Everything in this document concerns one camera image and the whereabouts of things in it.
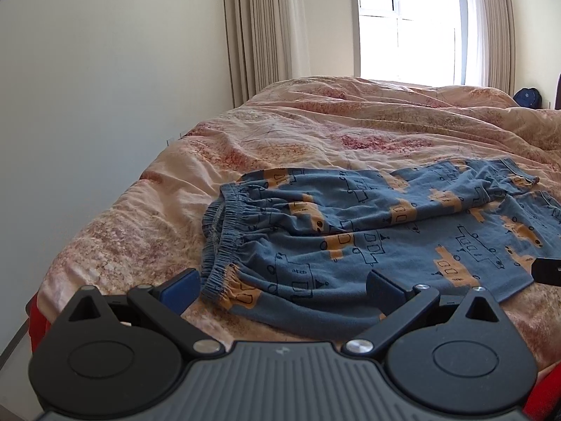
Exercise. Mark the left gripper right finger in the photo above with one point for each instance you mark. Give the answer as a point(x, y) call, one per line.
point(405, 310)

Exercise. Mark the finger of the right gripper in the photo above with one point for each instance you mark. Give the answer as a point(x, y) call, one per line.
point(547, 271)

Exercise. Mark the blue printed children's pants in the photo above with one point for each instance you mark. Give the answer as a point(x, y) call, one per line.
point(292, 247)

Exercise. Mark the beige curtain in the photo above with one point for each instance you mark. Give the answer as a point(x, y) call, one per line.
point(266, 43)
point(491, 44)

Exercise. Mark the blue cap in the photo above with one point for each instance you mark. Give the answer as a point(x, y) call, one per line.
point(528, 97)

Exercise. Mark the pink floral duvet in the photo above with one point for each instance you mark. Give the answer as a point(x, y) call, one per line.
point(154, 229)

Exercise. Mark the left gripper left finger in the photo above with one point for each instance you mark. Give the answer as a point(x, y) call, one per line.
point(159, 309)

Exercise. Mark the beige right curtain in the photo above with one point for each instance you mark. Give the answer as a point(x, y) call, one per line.
point(491, 44)

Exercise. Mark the red bed base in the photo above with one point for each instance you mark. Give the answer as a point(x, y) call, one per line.
point(38, 324)

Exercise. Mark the beige left curtain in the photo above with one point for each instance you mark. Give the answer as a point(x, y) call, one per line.
point(266, 43)

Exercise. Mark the bright window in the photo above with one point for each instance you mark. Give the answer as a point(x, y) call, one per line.
point(416, 42)

